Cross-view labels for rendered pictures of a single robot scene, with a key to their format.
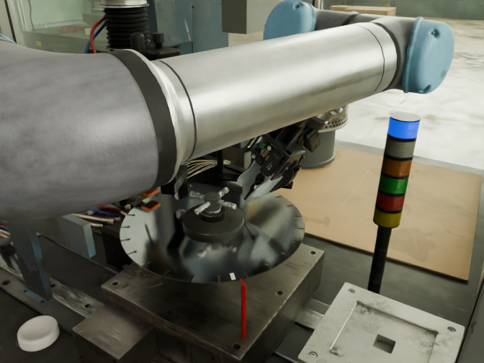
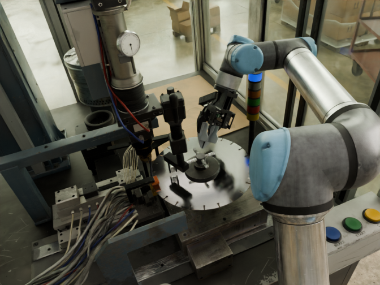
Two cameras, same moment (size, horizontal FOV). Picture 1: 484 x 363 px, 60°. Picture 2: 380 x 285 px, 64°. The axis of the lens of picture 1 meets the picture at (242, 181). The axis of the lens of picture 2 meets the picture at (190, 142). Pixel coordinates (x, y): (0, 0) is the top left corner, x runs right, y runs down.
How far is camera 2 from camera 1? 0.70 m
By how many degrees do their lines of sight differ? 44
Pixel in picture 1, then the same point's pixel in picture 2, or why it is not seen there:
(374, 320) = not seen: hidden behind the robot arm
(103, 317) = (198, 251)
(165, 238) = (202, 190)
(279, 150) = (229, 113)
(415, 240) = not seen: hidden behind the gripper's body
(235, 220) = (211, 159)
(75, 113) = not seen: outside the picture
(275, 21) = (245, 57)
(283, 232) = (230, 149)
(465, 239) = (233, 107)
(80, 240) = (181, 224)
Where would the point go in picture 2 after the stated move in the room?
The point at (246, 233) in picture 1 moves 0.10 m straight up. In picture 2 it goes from (221, 161) to (220, 137)
